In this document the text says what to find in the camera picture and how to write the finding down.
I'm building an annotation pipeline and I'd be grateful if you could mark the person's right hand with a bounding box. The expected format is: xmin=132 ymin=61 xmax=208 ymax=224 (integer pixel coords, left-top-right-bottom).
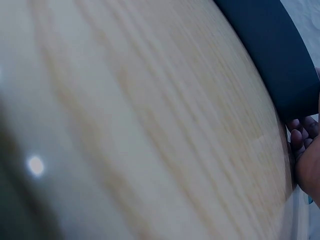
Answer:
xmin=285 ymin=115 xmax=320 ymax=210

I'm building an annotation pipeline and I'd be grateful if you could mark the dark blue flat board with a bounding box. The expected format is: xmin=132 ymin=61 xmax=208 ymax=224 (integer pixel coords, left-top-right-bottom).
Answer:
xmin=213 ymin=0 xmax=320 ymax=122

